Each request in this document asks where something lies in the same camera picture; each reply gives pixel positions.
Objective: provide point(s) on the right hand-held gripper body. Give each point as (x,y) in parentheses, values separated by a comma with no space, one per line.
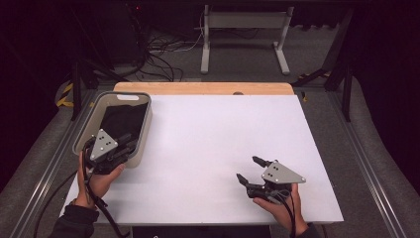
(280,174)

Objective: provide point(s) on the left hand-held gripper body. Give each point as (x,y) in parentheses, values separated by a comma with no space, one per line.
(103,145)

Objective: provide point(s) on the beige plastic basket grey rim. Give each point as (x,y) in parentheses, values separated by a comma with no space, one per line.
(145,132)

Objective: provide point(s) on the black tank top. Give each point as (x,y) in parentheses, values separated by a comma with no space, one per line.
(128,115)

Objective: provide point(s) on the person's right hand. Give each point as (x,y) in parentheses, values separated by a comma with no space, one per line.
(277,211)

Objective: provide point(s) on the person's left hand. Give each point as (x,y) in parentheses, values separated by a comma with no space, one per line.
(103,183)

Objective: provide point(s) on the black metal stand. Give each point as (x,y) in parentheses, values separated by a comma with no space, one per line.
(346,95)
(76,95)

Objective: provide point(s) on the white table mat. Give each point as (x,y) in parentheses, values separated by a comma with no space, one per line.
(204,139)

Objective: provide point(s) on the yellow black hazard tape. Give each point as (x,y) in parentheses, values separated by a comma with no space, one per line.
(67,88)

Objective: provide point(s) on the dark round table grommet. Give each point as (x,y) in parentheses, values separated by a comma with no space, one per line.
(237,93)

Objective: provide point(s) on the wooden table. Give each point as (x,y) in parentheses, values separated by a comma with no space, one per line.
(198,88)

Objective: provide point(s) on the aluminium floor rail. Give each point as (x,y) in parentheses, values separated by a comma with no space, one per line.
(366,165)
(54,165)

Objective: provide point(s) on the grey metal stand frame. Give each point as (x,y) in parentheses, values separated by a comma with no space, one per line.
(244,20)

